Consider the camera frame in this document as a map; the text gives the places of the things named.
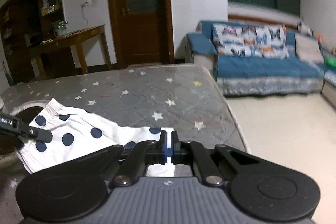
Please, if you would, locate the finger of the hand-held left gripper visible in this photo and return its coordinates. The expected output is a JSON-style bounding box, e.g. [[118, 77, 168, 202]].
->
[[12, 119, 53, 143]]

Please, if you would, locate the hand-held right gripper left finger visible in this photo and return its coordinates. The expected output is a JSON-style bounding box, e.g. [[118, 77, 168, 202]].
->
[[71, 131, 168, 187]]

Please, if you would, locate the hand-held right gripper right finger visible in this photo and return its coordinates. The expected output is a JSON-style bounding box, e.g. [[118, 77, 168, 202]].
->
[[170, 131, 261, 187]]

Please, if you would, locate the white polka dot garment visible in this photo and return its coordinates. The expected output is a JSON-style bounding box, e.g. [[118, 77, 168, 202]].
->
[[14, 98, 176, 177]]

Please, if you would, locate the grey star quilted table cover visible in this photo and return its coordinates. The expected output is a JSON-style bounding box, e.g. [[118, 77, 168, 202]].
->
[[0, 63, 250, 214]]

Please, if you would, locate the dark wooden shelf cabinet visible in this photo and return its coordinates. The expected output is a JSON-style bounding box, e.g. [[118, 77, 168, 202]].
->
[[0, 0, 66, 86]]

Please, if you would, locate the wooden side table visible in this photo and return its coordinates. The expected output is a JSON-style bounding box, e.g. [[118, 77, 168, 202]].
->
[[29, 25, 112, 80]]

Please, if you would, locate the glass jar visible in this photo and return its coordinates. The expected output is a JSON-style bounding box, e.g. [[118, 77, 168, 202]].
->
[[52, 20, 69, 37]]

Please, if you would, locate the blue fabric sofa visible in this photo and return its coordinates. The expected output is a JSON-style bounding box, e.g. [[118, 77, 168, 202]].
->
[[185, 20, 336, 111]]

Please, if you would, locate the brown wooden door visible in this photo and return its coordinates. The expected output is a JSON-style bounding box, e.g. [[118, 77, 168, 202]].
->
[[105, 0, 175, 65]]

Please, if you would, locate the butterfly print pillow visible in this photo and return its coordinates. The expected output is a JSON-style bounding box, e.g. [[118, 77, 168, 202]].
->
[[211, 23, 288, 59]]

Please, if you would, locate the beige cushion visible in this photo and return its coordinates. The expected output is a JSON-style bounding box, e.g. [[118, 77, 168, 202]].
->
[[294, 34, 324, 64]]

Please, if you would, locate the black and white plush toy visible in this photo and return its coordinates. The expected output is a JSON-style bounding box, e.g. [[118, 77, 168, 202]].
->
[[297, 21, 314, 37]]

